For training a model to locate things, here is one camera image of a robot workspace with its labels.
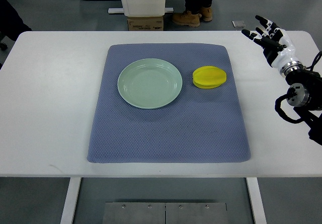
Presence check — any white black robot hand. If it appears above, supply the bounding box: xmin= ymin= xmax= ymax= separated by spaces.
xmin=241 ymin=15 xmax=303 ymax=77

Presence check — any yellow starfruit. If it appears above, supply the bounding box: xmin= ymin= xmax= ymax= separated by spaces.
xmin=192 ymin=66 xmax=227 ymax=89

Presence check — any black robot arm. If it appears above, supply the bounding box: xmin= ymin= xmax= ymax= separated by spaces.
xmin=275 ymin=52 xmax=321 ymax=144

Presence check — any small grey floor plate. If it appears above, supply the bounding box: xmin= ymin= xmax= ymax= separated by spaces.
xmin=232 ymin=20 xmax=246 ymax=29

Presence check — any light green plate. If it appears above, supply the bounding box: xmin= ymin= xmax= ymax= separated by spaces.
xmin=117 ymin=58 xmax=183 ymax=109

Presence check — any tan work boot right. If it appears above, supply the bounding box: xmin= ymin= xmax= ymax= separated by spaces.
xmin=199 ymin=7 xmax=213 ymax=22

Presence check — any tan work boot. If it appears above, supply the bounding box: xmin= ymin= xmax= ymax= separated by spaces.
xmin=199 ymin=7 xmax=213 ymax=22
xmin=172 ymin=11 xmax=201 ymax=27

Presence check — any tan work boot left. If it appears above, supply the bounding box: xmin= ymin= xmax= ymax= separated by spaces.
xmin=172 ymin=11 xmax=201 ymax=27

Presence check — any blue grey table mat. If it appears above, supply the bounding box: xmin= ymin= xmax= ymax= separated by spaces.
xmin=87 ymin=43 xmax=251 ymax=163

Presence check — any cardboard box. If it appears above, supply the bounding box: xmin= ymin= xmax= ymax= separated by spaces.
xmin=127 ymin=16 xmax=164 ymax=31

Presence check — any white cabinet on stand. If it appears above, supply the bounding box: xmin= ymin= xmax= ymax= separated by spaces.
xmin=108 ymin=0 xmax=174 ymax=17

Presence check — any white table leg right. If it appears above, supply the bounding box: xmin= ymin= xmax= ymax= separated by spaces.
xmin=246 ymin=177 xmax=267 ymax=224

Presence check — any white table leg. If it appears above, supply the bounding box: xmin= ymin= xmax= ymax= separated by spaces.
xmin=246 ymin=177 xmax=267 ymax=224
xmin=60 ymin=177 xmax=82 ymax=224

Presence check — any dark clothed person at left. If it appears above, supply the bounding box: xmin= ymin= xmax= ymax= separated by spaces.
xmin=1 ymin=0 xmax=32 ymax=41

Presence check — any white table leg left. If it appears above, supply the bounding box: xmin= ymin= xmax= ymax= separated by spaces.
xmin=60 ymin=177 xmax=82 ymax=224

